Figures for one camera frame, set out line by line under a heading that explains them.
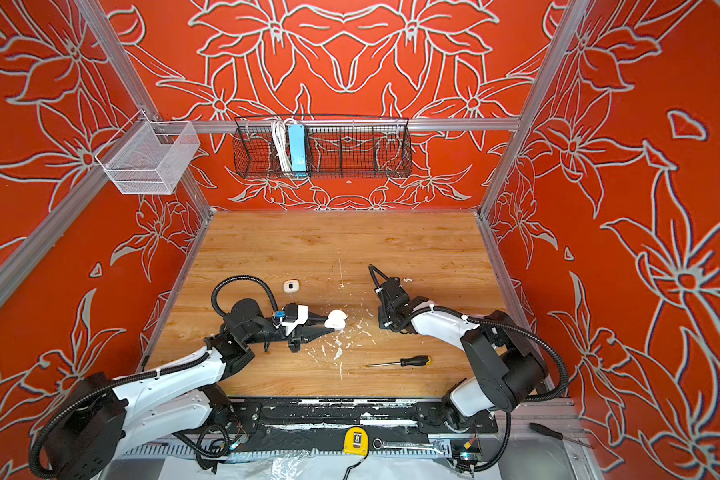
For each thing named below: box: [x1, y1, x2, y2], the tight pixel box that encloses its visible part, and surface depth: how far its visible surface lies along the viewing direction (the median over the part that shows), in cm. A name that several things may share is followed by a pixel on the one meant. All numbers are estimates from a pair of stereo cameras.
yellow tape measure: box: [343, 426, 369, 456], surface depth 70 cm
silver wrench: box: [372, 438, 449, 455], surface depth 71 cm
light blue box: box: [288, 124, 307, 173], surface depth 91 cm
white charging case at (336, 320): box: [324, 309, 348, 332], surface depth 69 cm
